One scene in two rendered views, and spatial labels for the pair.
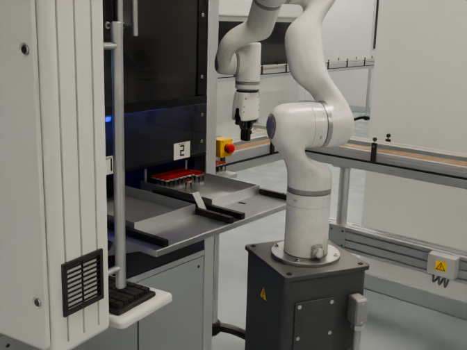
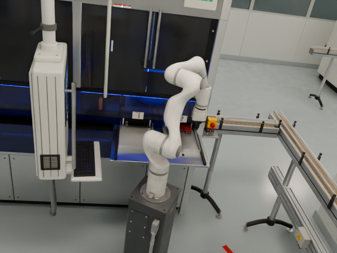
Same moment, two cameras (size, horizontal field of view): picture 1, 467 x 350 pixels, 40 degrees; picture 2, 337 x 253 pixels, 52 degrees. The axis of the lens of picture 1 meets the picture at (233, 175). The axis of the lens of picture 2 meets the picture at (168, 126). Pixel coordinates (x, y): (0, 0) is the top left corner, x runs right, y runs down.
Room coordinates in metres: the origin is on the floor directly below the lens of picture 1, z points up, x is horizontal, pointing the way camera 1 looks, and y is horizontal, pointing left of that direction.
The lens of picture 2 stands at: (0.47, -1.31, 2.30)
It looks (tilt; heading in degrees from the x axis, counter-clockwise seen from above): 30 degrees down; 42
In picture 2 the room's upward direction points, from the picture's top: 9 degrees clockwise
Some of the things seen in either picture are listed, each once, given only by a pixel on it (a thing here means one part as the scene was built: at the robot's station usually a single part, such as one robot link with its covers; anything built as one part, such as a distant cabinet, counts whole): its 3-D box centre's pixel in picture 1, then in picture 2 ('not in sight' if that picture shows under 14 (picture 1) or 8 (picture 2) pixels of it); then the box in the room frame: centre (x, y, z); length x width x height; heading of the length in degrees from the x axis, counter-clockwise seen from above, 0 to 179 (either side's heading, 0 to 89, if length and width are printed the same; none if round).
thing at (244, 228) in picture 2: not in sight; (269, 224); (2.93, -0.52, 0.07); 0.50 x 0.08 x 0.14; 141
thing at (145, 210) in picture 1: (128, 207); (136, 135); (1.95, 0.33, 0.90); 0.34 x 0.26 x 0.04; 51
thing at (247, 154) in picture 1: (237, 149); (238, 123); (2.80, -0.01, 0.92); 0.69 x 0.16 x 0.16; 141
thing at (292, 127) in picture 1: (300, 147); (156, 150); (1.66, -0.17, 1.16); 0.19 x 0.12 x 0.24; 108
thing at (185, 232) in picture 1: (181, 208); (158, 144); (2.04, 0.17, 0.87); 0.70 x 0.48 x 0.02; 141
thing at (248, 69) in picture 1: (247, 61); (202, 94); (2.18, -0.03, 1.35); 0.09 x 0.08 x 0.13; 108
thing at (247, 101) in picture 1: (247, 103); (199, 113); (2.18, -0.04, 1.21); 0.10 x 0.08 x 0.11; 141
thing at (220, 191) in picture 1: (199, 187); (180, 138); (2.22, 0.12, 0.90); 0.34 x 0.26 x 0.04; 51
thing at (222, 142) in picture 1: (219, 146); (211, 122); (2.49, 0.06, 0.99); 0.08 x 0.07 x 0.07; 51
